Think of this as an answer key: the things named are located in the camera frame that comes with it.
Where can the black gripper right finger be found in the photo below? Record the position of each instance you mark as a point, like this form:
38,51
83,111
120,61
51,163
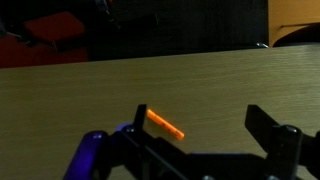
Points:
283,146

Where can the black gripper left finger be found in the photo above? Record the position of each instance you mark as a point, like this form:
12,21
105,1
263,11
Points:
138,146

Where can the orange marker pen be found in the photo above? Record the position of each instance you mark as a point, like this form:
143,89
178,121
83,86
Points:
165,125

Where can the black round chair back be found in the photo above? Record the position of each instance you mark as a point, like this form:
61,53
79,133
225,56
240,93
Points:
301,36

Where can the black mesh panel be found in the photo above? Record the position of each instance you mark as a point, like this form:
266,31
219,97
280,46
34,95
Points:
186,26

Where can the orange wooden cabinet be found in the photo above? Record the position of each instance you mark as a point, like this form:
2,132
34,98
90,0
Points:
290,11

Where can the red chair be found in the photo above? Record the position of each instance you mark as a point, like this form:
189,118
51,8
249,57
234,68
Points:
53,28

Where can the small metal bracket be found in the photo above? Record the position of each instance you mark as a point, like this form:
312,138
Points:
262,44

